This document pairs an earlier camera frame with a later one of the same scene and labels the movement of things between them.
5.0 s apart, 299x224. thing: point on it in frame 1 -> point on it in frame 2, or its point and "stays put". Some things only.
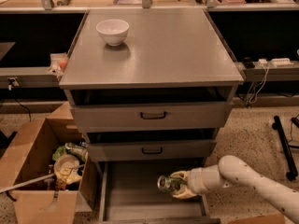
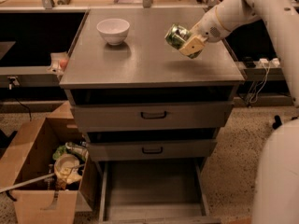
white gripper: (198, 180) -> (209, 27)
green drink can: (170, 184) -> (177, 35)
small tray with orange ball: (59, 62) stays put
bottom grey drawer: (130, 194) stays put
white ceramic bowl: (113, 31) stays put
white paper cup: (66, 167) stays put
